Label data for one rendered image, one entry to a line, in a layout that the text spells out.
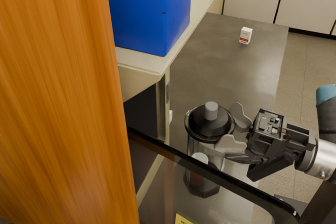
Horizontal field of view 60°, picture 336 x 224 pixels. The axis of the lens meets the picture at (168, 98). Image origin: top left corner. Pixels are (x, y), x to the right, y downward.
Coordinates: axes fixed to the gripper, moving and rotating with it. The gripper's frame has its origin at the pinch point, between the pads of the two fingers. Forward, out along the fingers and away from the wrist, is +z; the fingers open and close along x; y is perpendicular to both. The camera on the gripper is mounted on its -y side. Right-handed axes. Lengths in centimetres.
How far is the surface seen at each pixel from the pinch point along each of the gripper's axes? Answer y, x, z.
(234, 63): -31, -71, 3
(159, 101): -10.4, -12.8, 17.1
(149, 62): 25.9, 15.9, 7.8
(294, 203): -120, -71, -55
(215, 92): -31, -48, 6
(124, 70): 24.8, 17.7, 10.4
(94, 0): 37.5, 24.8, 8.8
